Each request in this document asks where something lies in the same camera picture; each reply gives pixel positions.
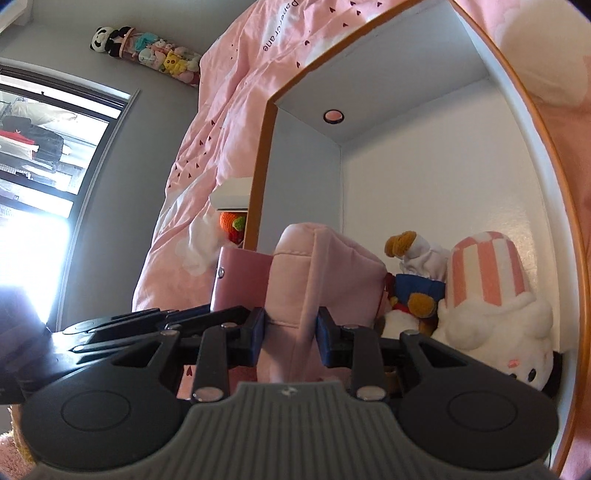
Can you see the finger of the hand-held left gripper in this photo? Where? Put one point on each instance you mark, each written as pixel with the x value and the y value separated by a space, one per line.
pixel 138 316
pixel 115 342

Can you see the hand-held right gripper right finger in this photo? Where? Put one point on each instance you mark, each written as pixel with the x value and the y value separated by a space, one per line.
pixel 323 339

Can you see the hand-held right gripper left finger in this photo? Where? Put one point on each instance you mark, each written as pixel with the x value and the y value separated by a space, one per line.
pixel 259 339

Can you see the pink cloth bag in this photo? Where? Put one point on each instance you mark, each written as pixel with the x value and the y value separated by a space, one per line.
pixel 323 267

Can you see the orange crochet toy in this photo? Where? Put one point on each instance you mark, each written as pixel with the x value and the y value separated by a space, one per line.
pixel 233 226

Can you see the white box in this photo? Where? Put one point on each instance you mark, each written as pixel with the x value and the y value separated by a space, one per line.
pixel 233 194

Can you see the pink wallet with snap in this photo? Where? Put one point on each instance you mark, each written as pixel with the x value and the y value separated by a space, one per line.
pixel 240 281

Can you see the duck plush toy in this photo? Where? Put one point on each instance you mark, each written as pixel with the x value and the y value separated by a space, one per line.
pixel 418 281

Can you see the pink fluffy cloth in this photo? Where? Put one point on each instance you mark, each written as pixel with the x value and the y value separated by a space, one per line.
pixel 9 459

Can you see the grey framed window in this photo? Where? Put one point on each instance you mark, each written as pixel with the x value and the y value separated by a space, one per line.
pixel 92 175

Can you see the pink striped popcorn plush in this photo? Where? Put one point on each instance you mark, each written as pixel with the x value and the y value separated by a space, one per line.
pixel 485 286

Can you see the hanging clothes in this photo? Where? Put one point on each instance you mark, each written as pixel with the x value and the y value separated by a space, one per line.
pixel 32 138

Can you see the round pink shelf light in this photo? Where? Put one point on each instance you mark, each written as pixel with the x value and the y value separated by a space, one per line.
pixel 333 116

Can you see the pink printed quilt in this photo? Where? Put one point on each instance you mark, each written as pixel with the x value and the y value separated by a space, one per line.
pixel 240 115

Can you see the hanging plush toy organizer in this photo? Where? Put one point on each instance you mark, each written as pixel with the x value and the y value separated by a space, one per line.
pixel 161 60

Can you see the panda plush toy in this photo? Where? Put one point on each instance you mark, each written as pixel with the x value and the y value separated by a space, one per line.
pixel 100 40

